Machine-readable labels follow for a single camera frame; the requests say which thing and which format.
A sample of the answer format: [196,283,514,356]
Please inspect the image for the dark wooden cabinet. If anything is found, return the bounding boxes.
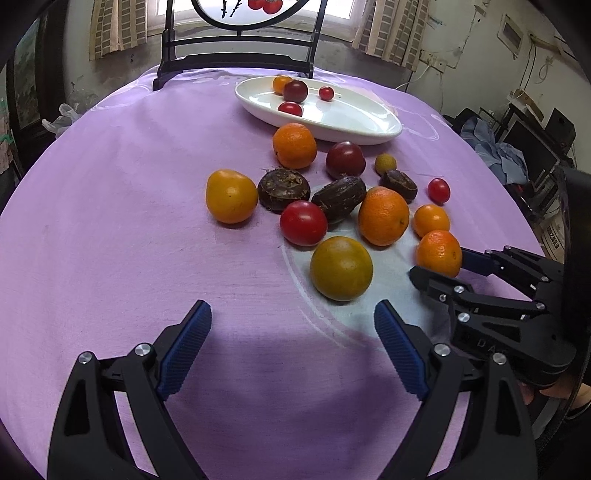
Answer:
[4,14,63,153]

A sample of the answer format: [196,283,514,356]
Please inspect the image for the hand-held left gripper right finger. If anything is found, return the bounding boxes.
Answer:
[374,299,541,480]

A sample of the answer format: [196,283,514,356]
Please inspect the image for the white power cable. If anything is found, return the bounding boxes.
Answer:
[396,64,431,93]

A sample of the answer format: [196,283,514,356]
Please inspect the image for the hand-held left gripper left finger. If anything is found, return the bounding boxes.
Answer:
[47,299,213,480]

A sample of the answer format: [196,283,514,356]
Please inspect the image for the beige checked curtain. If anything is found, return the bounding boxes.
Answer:
[352,0,428,71]
[90,0,153,60]

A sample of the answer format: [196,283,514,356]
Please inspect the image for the purple tablecloth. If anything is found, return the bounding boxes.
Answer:
[0,68,561,480]

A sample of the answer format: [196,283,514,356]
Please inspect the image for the large orange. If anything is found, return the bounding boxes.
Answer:
[358,186,410,247]

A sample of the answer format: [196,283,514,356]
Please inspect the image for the black framed table screen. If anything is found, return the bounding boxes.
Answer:
[152,0,328,92]

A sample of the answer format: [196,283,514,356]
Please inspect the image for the white oval plate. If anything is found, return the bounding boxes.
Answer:
[234,76,403,145]

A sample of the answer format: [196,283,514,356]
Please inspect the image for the cardboard box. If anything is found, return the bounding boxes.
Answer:
[538,217,566,264]

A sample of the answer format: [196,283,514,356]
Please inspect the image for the dark red tomato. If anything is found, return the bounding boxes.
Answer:
[325,141,367,180]

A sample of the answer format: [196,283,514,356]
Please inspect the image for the white wall box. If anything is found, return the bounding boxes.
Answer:
[499,14,525,58]

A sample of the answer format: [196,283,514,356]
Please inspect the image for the black speaker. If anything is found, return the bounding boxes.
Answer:
[545,107,577,153]

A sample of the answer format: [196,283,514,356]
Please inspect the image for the white plastic bag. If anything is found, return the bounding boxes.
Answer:
[41,104,86,139]

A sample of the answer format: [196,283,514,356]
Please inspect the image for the white wall socket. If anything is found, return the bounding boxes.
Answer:
[421,48,448,72]

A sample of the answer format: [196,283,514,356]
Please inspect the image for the orange mandarin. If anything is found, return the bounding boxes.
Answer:
[272,123,318,170]
[416,230,463,278]

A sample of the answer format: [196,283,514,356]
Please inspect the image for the blue clothing pile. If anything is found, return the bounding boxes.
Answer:
[459,115,529,185]

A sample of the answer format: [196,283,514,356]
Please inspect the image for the dark brown water chestnut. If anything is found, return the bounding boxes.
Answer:
[379,170,419,204]
[257,168,311,213]
[311,176,368,222]

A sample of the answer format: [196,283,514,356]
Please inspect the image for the dark purple tomato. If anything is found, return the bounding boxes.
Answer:
[283,80,309,103]

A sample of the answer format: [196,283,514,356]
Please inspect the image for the large yellow-green citrus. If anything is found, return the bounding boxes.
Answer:
[310,236,374,302]

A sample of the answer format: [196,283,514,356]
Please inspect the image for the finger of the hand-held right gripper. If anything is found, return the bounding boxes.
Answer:
[409,265,548,324]
[460,247,566,301]

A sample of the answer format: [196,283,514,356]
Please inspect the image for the black computer monitor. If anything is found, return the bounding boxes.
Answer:
[501,120,561,185]

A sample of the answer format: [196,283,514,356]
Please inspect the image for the yellow-orange tomato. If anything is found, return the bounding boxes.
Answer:
[206,169,259,225]

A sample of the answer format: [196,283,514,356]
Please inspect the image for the person's right hand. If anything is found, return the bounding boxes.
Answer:
[519,373,579,407]

